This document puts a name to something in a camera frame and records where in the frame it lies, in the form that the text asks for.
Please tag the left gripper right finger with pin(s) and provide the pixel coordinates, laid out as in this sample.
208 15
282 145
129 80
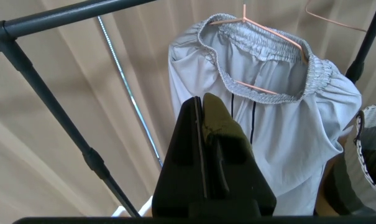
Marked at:
243 183

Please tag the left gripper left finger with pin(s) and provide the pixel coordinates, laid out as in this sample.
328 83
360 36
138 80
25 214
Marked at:
178 186

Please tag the green garment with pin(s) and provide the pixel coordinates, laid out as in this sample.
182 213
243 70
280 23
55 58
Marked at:
218 121

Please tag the pale grey shorts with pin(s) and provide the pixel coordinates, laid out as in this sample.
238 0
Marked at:
299 140

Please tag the pink clothes hanger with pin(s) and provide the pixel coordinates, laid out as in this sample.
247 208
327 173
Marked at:
330 21
268 30

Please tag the white laundry basket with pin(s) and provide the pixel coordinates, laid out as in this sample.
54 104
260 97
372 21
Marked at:
374 121

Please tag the black clothes rack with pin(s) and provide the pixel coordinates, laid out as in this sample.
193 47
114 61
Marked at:
51 102

